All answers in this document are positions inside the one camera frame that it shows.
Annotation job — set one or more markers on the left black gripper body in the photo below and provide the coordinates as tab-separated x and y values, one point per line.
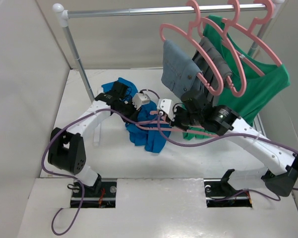
128	110

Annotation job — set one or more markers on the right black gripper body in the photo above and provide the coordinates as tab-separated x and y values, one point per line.
183	118

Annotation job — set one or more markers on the blue t shirt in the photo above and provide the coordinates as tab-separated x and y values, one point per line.
150	139

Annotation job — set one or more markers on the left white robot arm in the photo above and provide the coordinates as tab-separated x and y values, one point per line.
67	151

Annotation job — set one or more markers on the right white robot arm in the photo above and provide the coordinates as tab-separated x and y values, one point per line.
280	170

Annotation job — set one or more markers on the green t shirt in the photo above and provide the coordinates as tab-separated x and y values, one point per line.
260	89

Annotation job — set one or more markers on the pink hanger with jeans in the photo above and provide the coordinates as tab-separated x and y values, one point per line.
188	36

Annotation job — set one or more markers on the pink hanger with grey trousers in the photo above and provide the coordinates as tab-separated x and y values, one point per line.
228	44

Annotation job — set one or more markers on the pink hanger with green shirt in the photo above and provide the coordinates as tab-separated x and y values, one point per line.
270	8

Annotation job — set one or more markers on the light blue denim shorts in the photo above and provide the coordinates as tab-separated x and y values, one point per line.
179	70

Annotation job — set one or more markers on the grey folded trousers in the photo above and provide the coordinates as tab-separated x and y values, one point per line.
218	61

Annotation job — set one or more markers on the silver clothes rack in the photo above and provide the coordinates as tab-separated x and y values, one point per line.
64	15

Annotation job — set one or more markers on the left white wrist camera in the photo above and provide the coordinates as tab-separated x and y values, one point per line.
140	99

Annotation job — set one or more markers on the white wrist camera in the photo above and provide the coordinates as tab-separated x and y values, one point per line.
166	106
140	99

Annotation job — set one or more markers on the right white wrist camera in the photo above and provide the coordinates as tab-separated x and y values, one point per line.
166	106

